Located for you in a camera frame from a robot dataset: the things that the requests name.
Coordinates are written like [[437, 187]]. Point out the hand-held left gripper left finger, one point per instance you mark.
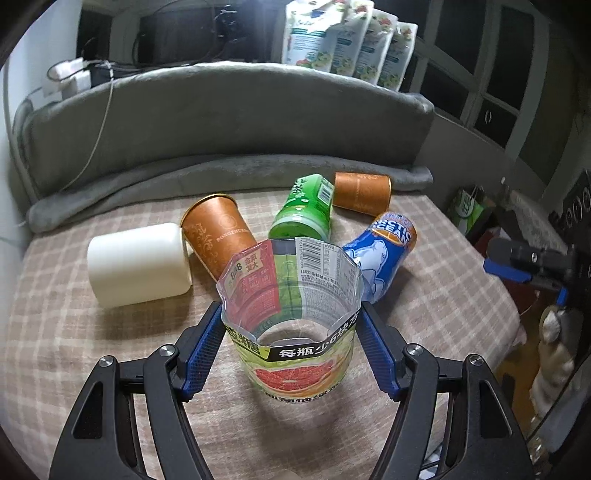
[[203, 355]]

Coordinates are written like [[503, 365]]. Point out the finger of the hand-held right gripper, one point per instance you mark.
[[508, 267], [549, 284]]

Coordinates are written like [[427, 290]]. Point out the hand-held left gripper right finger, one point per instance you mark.
[[376, 350]]

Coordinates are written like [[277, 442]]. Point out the clear plastic cup printed label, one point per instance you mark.
[[295, 355]]

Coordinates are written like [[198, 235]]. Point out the white cup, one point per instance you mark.
[[138, 265]]

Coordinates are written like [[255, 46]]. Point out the brown paper cup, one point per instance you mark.
[[360, 191], [221, 235]]

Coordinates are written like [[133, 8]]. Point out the green cup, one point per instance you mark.
[[302, 207]]

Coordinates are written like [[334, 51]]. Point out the person's right hand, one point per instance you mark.
[[553, 325]]

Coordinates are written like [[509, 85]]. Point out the green cardboard box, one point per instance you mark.
[[468, 210]]

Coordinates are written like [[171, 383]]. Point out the blue polar bear can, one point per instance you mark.
[[383, 251]]

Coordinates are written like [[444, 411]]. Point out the white framed window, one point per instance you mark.
[[480, 60]]

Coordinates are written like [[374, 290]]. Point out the grey fleece blanket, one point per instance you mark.
[[221, 120]]

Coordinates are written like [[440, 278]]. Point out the white power adapter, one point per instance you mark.
[[69, 78]]

